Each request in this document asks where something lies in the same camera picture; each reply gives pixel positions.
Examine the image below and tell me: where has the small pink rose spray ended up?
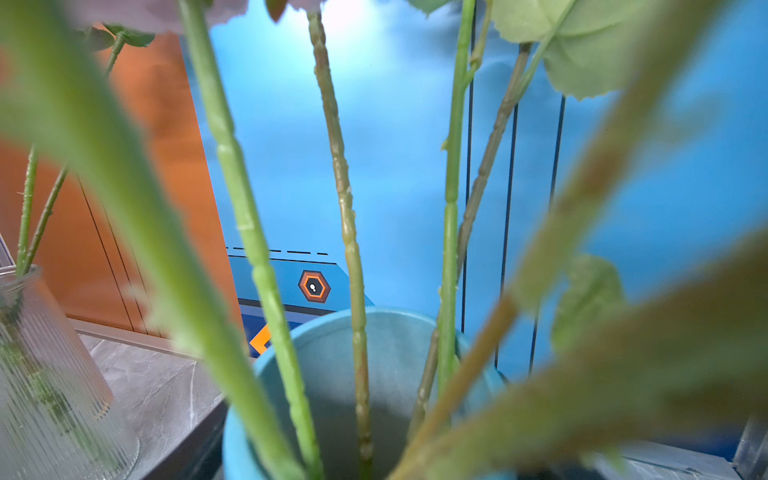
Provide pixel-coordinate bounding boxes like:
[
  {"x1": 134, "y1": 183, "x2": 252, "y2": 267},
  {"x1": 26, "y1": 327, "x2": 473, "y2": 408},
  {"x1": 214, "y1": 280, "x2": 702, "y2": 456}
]
[{"x1": 178, "y1": 1, "x2": 325, "y2": 479}]

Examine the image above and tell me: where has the yellow ranunculus flower stem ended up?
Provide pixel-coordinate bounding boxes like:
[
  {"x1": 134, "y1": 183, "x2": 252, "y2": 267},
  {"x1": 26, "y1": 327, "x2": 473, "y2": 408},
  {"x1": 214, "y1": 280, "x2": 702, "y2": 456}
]
[{"x1": 307, "y1": 11, "x2": 374, "y2": 479}]

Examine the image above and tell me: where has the pink rose spray with leaves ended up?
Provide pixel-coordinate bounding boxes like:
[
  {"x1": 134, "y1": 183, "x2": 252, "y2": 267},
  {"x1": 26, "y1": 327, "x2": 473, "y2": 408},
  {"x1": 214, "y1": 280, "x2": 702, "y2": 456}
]
[{"x1": 15, "y1": 23, "x2": 155, "y2": 277}]

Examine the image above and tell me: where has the pink peony flower stem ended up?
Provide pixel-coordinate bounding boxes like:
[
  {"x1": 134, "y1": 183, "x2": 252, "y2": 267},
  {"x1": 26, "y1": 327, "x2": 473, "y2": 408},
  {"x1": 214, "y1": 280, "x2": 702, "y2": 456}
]
[{"x1": 1, "y1": 1, "x2": 308, "y2": 479}]

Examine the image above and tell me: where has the teal ceramic vase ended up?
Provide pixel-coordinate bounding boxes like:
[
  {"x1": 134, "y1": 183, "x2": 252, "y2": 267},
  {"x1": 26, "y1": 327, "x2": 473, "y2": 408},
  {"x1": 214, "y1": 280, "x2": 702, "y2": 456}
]
[{"x1": 221, "y1": 307, "x2": 517, "y2": 480}]

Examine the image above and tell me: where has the orange flower stem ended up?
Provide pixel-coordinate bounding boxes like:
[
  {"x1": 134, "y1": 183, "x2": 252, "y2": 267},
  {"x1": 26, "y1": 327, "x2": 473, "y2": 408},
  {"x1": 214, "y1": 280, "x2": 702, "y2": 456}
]
[{"x1": 392, "y1": 1, "x2": 767, "y2": 479}]

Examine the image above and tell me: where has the clear glass vase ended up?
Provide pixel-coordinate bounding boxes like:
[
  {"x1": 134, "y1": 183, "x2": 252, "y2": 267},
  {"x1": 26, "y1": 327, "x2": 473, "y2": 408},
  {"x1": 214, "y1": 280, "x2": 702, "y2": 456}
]
[{"x1": 1, "y1": 266, "x2": 140, "y2": 479}]

